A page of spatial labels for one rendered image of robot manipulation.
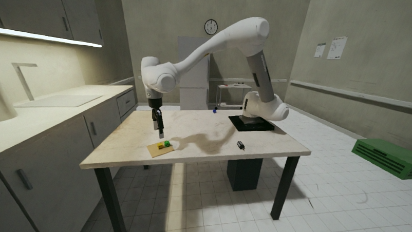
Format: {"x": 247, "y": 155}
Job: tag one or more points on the tan flat mat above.
{"x": 154, "y": 151}

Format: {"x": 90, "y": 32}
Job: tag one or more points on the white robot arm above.
{"x": 248, "y": 36}

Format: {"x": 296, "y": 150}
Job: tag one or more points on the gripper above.
{"x": 155, "y": 104}

